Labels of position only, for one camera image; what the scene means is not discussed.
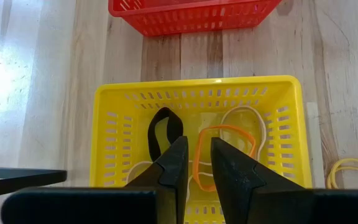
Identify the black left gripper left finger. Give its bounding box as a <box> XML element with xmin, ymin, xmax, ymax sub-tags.
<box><xmin>1</xmin><ymin>136</ymin><xmax>190</xmax><ymax>224</ymax></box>

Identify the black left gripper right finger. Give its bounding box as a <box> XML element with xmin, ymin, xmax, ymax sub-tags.
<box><xmin>210</xmin><ymin>137</ymin><xmax>358</xmax><ymax>224</ymax></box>

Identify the white rubber band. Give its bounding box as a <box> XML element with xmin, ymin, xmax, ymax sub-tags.
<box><xmin>125</xmin><ymin>159</ymin><xmax>214</xmax><ymax>203</ymax></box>
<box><xmin>219</xmin><ymin>105</ymin><xmax>267</xmax><ymax>162</ymax></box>

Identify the orange rubber band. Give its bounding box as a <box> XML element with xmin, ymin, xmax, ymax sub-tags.
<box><xmin>192</xmin><ymin>124</ymin><xmax>257</xmax><ymax>193</ymax></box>

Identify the black rubber band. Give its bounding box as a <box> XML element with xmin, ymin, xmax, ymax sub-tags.
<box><xmin>147</xmin><ymin>106</ymin><xmax>185</xmax><ymax>163</ymax></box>

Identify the yellow rubber band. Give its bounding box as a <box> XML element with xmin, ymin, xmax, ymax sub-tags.
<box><xmin>326</xmin><ymin>157</ymin><xmax>358</xmax><ymax>190</ymax></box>

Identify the yellow plastic basket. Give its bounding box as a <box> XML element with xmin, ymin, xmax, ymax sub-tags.
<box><xmin>88</xmin><ymin>74</ymin><xmax>313</xmax><ymax>224</ymax></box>

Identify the red plastic basket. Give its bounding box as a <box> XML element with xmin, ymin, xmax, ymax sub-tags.
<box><xmin>108</xmin><ymin>0</ymin><xmax>283</xmax><ymax>37</ymax></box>

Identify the wooden riser shelf black frame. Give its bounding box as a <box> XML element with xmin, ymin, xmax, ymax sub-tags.
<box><xmin>0</xmin><ymin>166</ymin><xmax>68</xmax><ymax>200</ymax></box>

